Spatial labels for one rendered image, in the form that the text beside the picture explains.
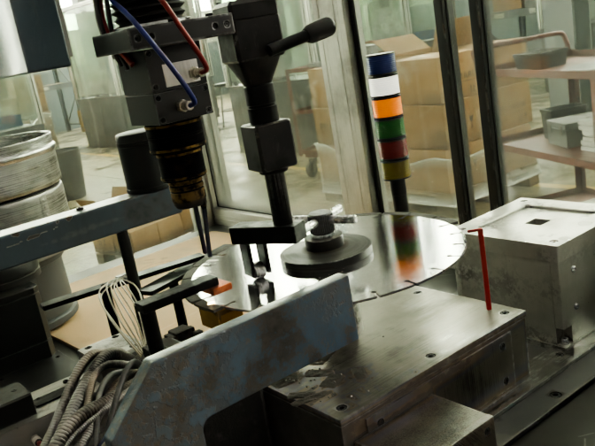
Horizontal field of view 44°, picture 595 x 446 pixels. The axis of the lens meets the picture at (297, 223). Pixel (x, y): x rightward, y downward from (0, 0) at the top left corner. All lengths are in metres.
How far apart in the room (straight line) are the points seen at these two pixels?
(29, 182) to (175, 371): 0.83
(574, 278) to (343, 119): 0.64
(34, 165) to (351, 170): 0.60
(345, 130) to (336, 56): 0.15
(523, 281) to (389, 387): 0.32
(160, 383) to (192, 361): 0.03
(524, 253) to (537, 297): 0.06
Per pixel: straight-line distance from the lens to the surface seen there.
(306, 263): 0.84
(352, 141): 1.48
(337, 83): 1.48
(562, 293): 1.01
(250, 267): 0.84
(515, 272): 1.04
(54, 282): 1.46
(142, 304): 0.76
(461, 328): 0.89
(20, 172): 1.36
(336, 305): 0.67
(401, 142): 1.13
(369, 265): 0.83
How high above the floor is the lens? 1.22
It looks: 15 degrees down
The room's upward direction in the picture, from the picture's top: 10 degrees counter-clockwise
